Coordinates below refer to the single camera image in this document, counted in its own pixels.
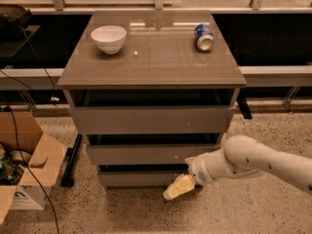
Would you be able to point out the white cup in box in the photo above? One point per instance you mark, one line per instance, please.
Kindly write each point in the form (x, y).
(20, 157)

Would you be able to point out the grey top drawer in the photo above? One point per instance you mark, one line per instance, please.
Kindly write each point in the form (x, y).
(152, 120)

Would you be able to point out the black table leg right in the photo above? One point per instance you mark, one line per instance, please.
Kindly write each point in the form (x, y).
(243, 105)

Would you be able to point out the grey middle drawer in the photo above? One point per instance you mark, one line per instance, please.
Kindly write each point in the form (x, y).
(146, 154)

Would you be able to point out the green patterned cloth in box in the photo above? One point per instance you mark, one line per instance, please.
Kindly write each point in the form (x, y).
(10, 173)

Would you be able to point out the black table leg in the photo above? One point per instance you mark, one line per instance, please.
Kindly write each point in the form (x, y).
(243, 105)
(71, 153)

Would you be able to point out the black table leg left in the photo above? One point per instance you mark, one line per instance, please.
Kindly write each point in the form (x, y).
(71, 153)

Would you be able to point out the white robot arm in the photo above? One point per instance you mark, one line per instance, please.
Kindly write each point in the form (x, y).
(242, 157)

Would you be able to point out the grey drawer cabinet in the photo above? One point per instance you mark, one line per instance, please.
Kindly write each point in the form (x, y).
(158, 66)

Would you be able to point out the blue soda can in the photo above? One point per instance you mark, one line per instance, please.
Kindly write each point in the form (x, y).
(204, 37)

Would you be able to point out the grey drawer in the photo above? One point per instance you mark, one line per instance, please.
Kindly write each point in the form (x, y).
(144, 179)
(146, 154)
(152, 120)

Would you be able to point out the dark object on shelf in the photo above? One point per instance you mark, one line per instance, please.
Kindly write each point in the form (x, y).
(14, 15)

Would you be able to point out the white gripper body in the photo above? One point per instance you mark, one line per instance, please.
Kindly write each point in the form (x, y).
(200, 170)

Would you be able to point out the white ceramic bowl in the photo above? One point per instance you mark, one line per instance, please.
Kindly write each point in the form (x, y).
(109, 38)

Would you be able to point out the grey bottom drawer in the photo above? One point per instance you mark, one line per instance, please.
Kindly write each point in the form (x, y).
(144, 179)

